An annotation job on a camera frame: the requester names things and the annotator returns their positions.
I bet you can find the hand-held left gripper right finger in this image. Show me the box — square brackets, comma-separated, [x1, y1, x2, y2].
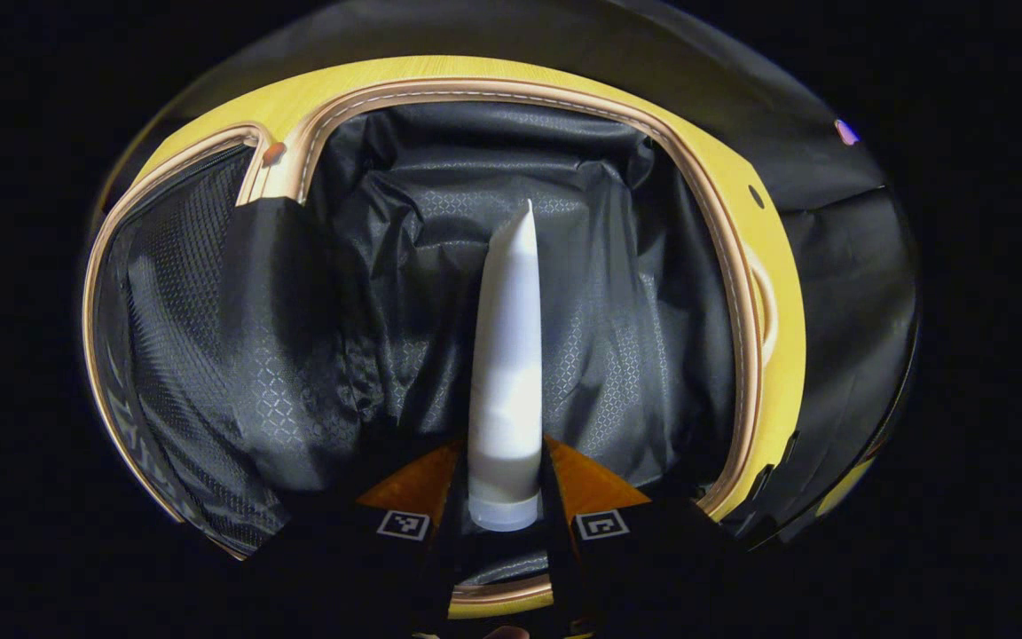
[542, 435, 743, 635]

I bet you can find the black backdrop cloth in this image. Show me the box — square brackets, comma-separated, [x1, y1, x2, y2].
[90, 0, 920, 547]

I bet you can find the beige suitcase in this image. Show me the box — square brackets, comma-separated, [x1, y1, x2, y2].
[83, 75, 782, 613]

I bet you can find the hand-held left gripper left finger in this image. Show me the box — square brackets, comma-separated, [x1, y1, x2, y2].
[245, 437, 468, 635]

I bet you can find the white cream tube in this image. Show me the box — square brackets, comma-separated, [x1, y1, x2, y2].
[467, 199, 545, 533]

